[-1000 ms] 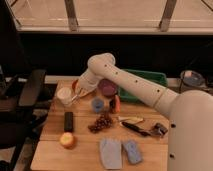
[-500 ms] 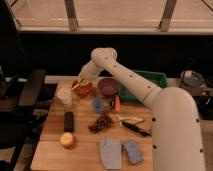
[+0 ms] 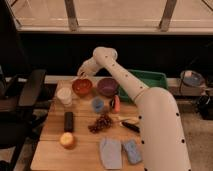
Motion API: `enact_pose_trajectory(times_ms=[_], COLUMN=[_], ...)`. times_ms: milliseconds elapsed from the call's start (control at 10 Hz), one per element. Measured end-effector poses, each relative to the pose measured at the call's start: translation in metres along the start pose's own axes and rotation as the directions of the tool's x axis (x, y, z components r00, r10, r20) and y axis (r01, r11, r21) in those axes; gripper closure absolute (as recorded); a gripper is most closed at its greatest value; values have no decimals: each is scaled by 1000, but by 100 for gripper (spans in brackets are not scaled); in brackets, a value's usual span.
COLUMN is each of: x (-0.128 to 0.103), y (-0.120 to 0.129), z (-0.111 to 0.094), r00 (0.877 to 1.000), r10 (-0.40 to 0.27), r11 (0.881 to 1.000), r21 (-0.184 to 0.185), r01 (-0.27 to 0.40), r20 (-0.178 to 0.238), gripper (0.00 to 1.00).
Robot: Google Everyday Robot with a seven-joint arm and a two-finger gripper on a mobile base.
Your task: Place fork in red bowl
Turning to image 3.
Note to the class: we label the purple bowl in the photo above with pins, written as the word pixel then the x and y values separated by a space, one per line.
pixel 107 87

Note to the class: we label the blue cup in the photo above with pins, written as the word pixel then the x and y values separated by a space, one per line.
pixel 97 105

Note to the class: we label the black handled knife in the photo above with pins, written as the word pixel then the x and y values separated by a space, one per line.
pixel 131 127

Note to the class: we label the black office chair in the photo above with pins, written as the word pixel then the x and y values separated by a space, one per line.
pixel 16 125

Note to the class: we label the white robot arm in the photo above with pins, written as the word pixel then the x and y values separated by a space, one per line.
pixel 164 146

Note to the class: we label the bunch of purple grapes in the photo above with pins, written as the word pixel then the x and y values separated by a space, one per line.
pixel 101 123

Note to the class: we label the blue sponge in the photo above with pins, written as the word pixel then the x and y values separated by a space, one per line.
pixel 131 149

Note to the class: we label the red bowl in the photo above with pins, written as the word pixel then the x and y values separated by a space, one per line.
pixel 82 87

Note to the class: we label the white cup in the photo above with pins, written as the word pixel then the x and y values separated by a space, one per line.
pixel 64 95

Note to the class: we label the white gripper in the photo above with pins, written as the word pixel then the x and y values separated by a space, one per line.
pixel 88 68

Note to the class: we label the green plastic tray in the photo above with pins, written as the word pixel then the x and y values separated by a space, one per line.
pixel 152 79

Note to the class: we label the yellow apple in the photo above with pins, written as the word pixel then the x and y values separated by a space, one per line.
pixel 67 140

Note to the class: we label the grey round device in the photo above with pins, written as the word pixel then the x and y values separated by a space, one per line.
pixel 193 79

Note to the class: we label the black rectangular block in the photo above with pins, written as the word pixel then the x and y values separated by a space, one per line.
pixel 68 122

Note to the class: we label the grey-blue cloth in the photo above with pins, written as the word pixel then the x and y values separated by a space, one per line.
pixel 110 153

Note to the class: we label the yellow banana toy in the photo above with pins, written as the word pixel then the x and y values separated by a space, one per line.
pixel 131 120

